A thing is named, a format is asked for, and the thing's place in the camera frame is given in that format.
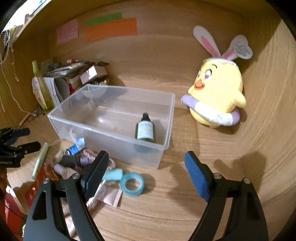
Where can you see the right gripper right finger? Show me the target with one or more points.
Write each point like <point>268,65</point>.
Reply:
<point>245,221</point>

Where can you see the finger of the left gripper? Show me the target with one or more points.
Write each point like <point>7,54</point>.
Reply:
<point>24,149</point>
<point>9,133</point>

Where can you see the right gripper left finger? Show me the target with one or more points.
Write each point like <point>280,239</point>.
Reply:
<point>46,218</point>

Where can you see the pale green lip balm stick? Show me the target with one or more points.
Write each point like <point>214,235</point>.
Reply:
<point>40,160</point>

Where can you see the dark purple cosmetic tube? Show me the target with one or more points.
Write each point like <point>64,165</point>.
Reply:
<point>72,161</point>

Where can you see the blue small box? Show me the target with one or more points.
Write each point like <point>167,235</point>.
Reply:
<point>77,147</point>

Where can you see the pink sachet packet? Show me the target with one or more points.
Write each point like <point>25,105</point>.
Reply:
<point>106,194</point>

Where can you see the mint green oval case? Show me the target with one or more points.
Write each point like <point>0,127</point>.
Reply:
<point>115,174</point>

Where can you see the teal tape roll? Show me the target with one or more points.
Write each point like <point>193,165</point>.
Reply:
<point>132,184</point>

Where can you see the dark green dropper bottle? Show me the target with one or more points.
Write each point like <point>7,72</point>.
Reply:
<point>145,129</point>

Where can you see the red packet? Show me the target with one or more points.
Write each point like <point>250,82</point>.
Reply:
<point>46,171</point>

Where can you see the white pink cream tube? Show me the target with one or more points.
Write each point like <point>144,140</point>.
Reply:
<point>64,172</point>

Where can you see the yellow green spray bottle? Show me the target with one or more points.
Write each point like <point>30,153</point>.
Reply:
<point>41,91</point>

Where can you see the white paper box stack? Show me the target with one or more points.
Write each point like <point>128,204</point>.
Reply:
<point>58,89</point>

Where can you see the red small boxes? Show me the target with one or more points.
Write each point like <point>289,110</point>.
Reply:
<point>75,85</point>

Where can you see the stack of books papers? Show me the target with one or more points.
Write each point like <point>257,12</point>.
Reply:
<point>73,68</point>

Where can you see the red white marker pen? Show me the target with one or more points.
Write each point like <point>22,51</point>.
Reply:
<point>70,61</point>

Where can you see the white bowl with trinkets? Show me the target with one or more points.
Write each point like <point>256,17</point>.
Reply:
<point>100,81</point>

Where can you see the small white pink box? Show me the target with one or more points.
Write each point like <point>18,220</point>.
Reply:
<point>93,73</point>

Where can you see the clear plastic storage bin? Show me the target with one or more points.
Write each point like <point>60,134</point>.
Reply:
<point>105,117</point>

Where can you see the pink sticky note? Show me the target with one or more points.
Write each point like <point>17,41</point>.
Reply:
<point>67,32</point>

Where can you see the yellow chick plush toy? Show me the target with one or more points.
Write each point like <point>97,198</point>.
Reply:
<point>216,96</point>

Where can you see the orange sticky note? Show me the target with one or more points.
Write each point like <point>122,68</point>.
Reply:
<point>114,28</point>

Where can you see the green sticky note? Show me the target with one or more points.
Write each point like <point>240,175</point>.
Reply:
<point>103,19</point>

